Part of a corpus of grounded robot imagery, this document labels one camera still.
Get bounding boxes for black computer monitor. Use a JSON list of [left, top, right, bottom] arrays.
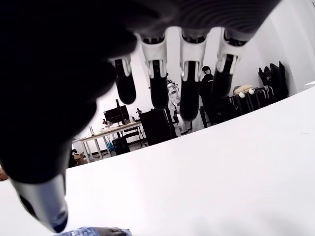
[[103, 105, 129, 126]]

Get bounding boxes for cream plush toy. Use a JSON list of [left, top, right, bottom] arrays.
[[232, 85, 255, 98]]

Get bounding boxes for black bags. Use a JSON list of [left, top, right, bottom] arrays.
[[257, 61, 289, 99]]

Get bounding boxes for cardboard box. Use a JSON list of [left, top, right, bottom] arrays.
[[71, 148, 87, 166]]

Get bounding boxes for black chairs row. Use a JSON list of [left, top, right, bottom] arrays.
[[204, 87, 274, 127]]

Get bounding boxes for black computer tower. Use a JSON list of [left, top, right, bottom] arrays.
[[112, 137, 130, 156]]

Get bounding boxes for black cabinet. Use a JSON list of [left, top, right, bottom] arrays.
[[139, 109, 178, 147]]

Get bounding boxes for blue Oreo packet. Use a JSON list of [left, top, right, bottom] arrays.
[[53, 226, 132, 236]]

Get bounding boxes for black-clothed figure with helmet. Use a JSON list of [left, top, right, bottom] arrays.
[[198, 65, 215, 109]]

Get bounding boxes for white humanoid robot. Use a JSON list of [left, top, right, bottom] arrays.
[[166, 78, 194, 135]]

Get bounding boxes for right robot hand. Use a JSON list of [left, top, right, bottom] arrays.
[[0, 0, 283, 234]]

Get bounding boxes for white office desk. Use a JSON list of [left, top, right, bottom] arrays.
[[72, 121, 143, 164]]

